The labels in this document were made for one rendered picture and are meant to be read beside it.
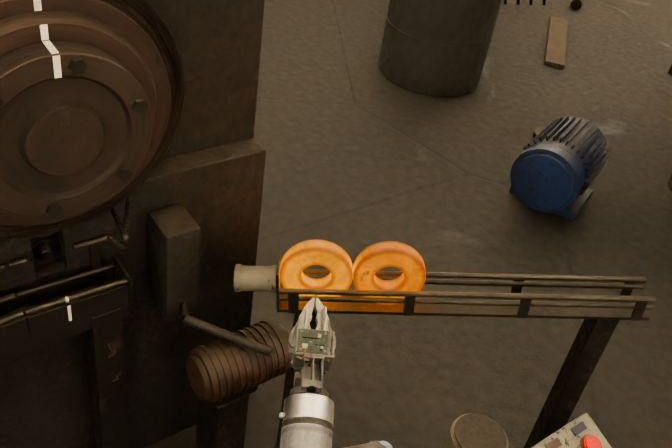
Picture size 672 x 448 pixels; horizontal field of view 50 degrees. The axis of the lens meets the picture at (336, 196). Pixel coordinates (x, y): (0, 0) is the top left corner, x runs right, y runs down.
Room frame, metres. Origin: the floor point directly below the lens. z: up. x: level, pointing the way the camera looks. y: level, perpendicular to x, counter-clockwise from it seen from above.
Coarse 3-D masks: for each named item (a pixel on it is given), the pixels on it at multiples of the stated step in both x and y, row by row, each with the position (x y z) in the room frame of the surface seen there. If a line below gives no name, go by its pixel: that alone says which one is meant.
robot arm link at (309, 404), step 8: (312, 392) 0.84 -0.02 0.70; (288, 400) 0.82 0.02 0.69; (296, 400) 0.81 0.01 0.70; (304, 400) 0.81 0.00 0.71; (312, 400) 0.81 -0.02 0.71; (320, 400) 0.82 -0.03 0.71; (328, 400) 0.83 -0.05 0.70; (288, 408) 0.81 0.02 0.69; (296, 408) 0.80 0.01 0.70; (304, 408) 0.80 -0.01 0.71; (312, 408) 0.80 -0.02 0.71; (320, 408) 0.80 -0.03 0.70; (328, 408) 0.81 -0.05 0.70; (280, 416) 0.80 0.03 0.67; (288, 416) 0.79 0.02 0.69; (296, 416) 0.79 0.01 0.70; (312, 416) 0.79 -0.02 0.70; (320, 416) 0.79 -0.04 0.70; (328, 416) 0.80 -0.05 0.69
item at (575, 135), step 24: (576, 120) 2.85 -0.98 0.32; (528, 144) 2.68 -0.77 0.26; (552, 144) 2.60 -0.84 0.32; (576, 144) 2.64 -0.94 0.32; (600, 144) 2.74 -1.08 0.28; (528, 168) 2.53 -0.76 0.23; (552, 168) 2.49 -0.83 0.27; (576, 168) 2.49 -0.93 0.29; (600, 168) 2.67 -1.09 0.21; (528, 192) 2.52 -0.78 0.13; (552, 192) 2.47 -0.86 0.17; (576, 192) 2.45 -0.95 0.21
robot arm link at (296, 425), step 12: (288, 420) 0.78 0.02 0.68; (300, 420) 0.78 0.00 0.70; (312, 420) 0.78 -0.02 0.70; (324, 420) 0.79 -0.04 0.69; (288, 432) 0.76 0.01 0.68; (300, 432) 0.76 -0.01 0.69; (312, 432) 0.76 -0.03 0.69; (324, 432) 0.77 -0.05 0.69; (288, 444) 0.74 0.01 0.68; (300, 444) 0.74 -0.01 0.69; (312, 444) 0.74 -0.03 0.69; (324, 444) 0.75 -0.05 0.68
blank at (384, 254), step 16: (368, 256) 1.15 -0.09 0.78; (384, 256) 1.15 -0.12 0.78; (400, 256) 1.15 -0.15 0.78; (416, 256) 1.16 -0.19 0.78; (368, 272) 1.15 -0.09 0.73; (416, 272) 1.16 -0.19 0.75; (368, 288) 1.15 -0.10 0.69; (384, 288) 1.15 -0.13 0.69; (400, 288) 1.15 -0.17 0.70; (416, 288) 1.16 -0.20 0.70; (384, 304) 1.15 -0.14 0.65
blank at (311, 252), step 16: (320, 240) 1.16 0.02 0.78; (288, 256) 1.14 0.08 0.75; (304, 256) 1.13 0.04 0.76; (320, 256) 1.14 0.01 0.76; (336, 256) 1.14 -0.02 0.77; (288, 272) 1.13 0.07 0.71; (336, 272) 1.14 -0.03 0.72; (352, 272) 1.15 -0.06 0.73; (304, 288) 1.13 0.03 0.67; (320, 288) 1.14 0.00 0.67; (336, 288) 1.14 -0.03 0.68
